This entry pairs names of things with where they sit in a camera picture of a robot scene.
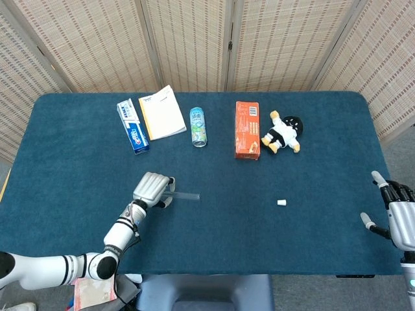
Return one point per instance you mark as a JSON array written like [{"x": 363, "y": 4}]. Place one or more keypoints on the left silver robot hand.
[{"x": 150, "y": 188}]

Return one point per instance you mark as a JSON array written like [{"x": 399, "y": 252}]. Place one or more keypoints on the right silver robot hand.
[{"x": 403, "y": 223}]

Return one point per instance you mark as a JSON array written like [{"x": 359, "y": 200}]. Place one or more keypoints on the clear glass test tube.
[{"x": 186, "y": 196}]

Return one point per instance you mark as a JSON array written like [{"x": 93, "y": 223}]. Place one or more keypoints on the small white cap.
[{"x": 281, "y": 202}]

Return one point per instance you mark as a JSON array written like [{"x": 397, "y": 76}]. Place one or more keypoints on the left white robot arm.
[{"x": 120, "y": 231}]

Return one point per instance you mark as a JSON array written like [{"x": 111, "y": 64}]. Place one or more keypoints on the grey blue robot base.
[{"x": 207, "y": 291}]

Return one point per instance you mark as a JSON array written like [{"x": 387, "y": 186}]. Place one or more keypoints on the blue white toothpaste box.
[{"x": 134, "y": 133}]

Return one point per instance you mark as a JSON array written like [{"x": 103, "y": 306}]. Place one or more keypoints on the white notepad yellow spine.
[{"x": 163, "y": 115}]

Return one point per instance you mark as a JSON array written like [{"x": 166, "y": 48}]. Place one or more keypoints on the light blue drink can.
[{"x": 198, "y": 128}]

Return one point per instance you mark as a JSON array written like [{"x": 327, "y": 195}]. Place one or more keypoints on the dark blue tablecloth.
[{"x": 227, "y": 236}]

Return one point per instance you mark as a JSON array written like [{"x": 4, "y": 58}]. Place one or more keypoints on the small white object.
[{"x": 134, "y": 278}]

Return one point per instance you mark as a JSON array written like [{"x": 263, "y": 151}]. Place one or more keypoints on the grey bag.
[{"x": 128, "y": 291}]

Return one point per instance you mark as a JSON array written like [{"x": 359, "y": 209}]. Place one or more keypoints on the orange carton box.
[{"x": 247, "y": 133}]

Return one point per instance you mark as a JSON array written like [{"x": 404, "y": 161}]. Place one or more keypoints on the pink beige packet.
[{"x": 94, "y": 296}]

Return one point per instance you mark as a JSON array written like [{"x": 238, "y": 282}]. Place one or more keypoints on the plush doll black hair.
[{"x": 283, "y": 133}]

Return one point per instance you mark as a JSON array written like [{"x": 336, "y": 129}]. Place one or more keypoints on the woven bamboo screen panel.
[
  {"x": 19, "y": 81},
  {"x": 379, "y": 64},
  {"x": 94, "y": 42},
  {"x": 189, "y": 42},
  {"x": 285, "y": 42}
]

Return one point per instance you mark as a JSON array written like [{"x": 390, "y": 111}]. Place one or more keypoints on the white sneaker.
[{"x": 19, "y": 307}]

